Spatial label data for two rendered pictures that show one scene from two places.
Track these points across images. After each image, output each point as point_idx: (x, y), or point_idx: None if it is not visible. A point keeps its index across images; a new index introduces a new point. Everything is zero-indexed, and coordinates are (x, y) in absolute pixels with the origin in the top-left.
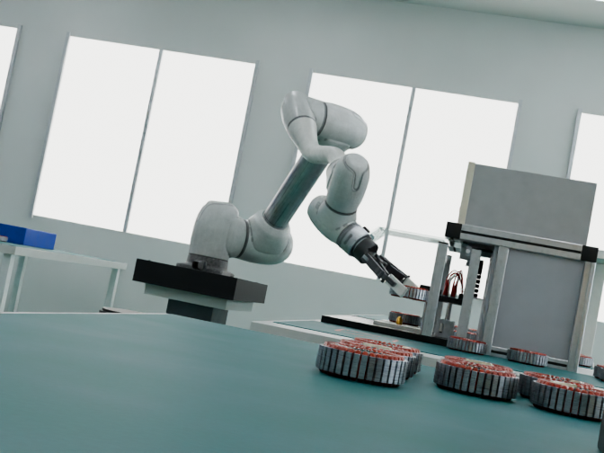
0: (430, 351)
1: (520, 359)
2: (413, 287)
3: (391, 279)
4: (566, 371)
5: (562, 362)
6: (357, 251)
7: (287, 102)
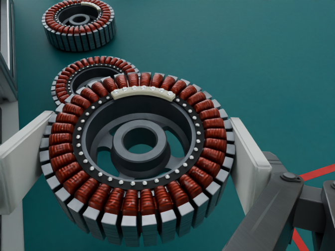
0: None
1: (115, 29)
2: (204, 97)
3: (281, 166)
4: (54, 4)
5: (9, 1)
6: None
7: None
